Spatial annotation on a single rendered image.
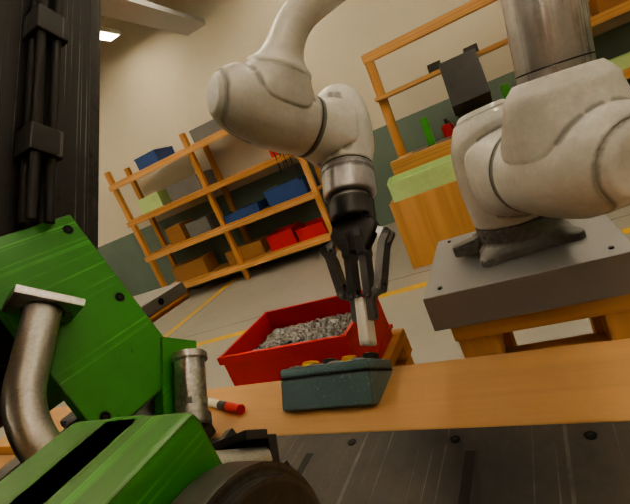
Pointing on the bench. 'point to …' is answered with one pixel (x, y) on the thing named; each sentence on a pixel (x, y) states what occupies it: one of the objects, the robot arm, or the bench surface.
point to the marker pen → (226, 406)
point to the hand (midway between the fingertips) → (365, 321)
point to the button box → (335, 384)
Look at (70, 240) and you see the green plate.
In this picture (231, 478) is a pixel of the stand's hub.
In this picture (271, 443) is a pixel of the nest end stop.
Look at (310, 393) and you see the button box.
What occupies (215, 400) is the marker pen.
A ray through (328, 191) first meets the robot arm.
